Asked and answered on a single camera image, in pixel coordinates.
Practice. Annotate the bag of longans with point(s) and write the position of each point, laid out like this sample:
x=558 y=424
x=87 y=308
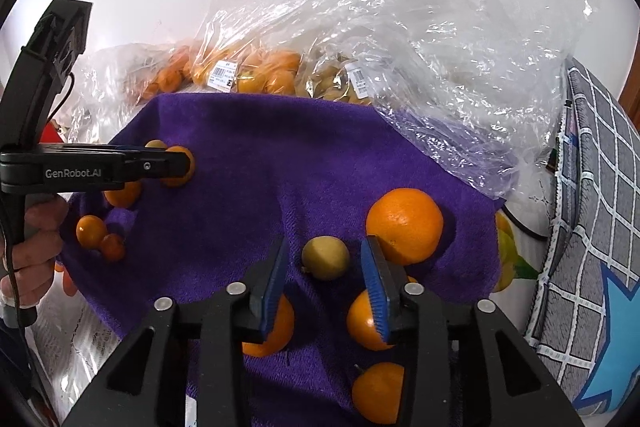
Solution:
x=325 y=77

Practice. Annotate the green yellow longan fruit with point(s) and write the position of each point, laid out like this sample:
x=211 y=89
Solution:
x=325 y=257

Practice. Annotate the purple towel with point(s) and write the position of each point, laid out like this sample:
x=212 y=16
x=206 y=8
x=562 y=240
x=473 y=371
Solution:
x=268 y=165

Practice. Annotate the bag of kumquats with label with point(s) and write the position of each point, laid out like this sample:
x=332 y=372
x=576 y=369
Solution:
x=248 y=69

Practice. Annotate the clear plastic bag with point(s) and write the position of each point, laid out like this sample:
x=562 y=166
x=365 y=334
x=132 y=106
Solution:
x=112 y=85
x=477 y=85

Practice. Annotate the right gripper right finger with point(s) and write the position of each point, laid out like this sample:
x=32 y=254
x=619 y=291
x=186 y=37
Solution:
x=465 y=365

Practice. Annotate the left clear plastic bag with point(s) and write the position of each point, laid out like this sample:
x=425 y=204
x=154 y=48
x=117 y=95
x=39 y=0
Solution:
x=112 y=85

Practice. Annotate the pale longan fruit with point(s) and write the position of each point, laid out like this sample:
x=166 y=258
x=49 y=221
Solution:
x=156 y=143

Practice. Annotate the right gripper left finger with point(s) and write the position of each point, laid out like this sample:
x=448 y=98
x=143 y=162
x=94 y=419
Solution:
x=143 y=382

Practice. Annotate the large orange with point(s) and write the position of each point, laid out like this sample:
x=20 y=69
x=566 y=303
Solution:
x=408 y=225

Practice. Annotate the brown wooden door frame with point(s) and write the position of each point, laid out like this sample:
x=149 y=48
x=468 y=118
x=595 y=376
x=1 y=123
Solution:
x=630 y=96

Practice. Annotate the person left hand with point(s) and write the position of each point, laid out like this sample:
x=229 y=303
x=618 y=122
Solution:
x=33 y=260

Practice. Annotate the small kumquat orange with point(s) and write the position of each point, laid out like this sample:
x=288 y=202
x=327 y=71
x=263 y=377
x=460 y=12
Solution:
x=90 y=231

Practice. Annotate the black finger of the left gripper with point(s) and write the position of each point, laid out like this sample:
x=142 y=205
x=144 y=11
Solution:
x=144 y=163

